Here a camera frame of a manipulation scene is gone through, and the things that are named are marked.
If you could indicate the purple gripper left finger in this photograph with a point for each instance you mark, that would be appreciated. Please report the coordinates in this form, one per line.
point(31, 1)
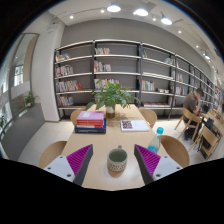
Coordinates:
point(79, 161)

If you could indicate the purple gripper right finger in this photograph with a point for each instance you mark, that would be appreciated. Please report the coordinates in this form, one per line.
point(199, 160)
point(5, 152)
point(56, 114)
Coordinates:
point(147, 161)

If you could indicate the clear plastic water bottle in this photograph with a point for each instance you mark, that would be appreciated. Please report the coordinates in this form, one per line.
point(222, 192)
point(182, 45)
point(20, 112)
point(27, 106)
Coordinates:
point(155, 143)

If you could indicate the wooden chair near right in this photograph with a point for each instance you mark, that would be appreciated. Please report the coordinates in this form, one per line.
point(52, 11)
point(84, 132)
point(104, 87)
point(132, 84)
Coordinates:
point(176, 150)

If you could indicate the wooden chair near left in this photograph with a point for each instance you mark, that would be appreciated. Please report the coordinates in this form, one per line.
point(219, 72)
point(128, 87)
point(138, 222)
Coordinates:
point(50, 153)

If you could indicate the green speckled ceramic mug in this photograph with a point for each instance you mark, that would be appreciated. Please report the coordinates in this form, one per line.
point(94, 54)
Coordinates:
point(117, 159)

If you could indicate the dark blue bottom book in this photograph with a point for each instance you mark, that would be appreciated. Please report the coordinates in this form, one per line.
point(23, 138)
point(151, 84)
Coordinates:
point(89, 129)

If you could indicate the open magazine on table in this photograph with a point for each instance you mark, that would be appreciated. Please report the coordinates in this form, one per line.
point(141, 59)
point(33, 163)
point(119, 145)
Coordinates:
point(134, 126)

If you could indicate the wooden chair far right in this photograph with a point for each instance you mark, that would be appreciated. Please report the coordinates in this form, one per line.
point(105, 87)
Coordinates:
point(149, 115)

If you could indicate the pink red top book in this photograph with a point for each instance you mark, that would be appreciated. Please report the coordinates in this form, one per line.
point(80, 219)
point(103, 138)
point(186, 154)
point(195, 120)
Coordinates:
point(90, 117)

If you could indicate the wooden chair far left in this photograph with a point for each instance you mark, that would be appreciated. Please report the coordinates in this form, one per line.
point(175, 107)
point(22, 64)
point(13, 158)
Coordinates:
point(74, 115)

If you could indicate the wooden folding chair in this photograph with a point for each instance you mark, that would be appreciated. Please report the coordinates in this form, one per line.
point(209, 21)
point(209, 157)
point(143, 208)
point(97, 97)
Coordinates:
point(207, 152)
point(190, 121)

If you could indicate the black bag on chair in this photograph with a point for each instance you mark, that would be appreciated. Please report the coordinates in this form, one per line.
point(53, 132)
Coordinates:
point(208, 128)

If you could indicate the green potted plant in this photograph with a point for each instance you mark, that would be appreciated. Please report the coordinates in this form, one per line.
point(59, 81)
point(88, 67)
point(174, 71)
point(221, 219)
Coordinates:
point(109, 96)

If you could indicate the seated person in brown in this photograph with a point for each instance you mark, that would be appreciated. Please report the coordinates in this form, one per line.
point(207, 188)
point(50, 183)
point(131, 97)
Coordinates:
point(192, 104)

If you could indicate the small plant by window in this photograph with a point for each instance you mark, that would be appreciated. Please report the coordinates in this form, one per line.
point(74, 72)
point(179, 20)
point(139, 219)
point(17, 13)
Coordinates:
point(29, 100)

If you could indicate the large grey bookshelf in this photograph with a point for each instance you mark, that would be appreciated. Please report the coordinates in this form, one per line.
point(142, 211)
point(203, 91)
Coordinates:
point(157, 78)

